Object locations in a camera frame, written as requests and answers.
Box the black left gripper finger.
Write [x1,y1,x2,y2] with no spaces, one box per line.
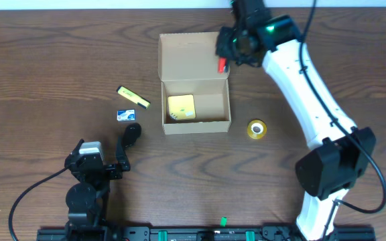
[115,136,131,171]
[70,139,84,157]

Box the red black stapler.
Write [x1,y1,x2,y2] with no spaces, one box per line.
[218,57,230,74]

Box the white blue staples box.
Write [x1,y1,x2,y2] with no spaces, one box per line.
[117,109,136,122]

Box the brown cardboard box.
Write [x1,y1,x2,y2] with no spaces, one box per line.
[157,32,231,135]

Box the yellow sticky notes pad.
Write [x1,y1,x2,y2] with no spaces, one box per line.
[168,94,196,121]

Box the yellow tape roll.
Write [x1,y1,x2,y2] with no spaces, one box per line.
[247,119,267,140]

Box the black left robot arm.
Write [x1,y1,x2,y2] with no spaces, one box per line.
[64,137,131,227]

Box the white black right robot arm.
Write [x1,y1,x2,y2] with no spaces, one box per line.
[216,15,376,240]

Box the black round tape dispenser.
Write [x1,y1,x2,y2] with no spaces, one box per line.
[122,123,142,148]

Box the yellow highlighter marker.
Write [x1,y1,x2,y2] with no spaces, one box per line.
[117,86,151,109]

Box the green small clip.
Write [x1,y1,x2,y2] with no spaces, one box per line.
[220,217,227,227]

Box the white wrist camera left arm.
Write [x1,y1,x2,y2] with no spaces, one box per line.
[78,141,104,161]

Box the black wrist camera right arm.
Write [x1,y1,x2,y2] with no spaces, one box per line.
[231,0,271,29]

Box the black mounting rail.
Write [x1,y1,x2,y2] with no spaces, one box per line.
[36,226,377,241]

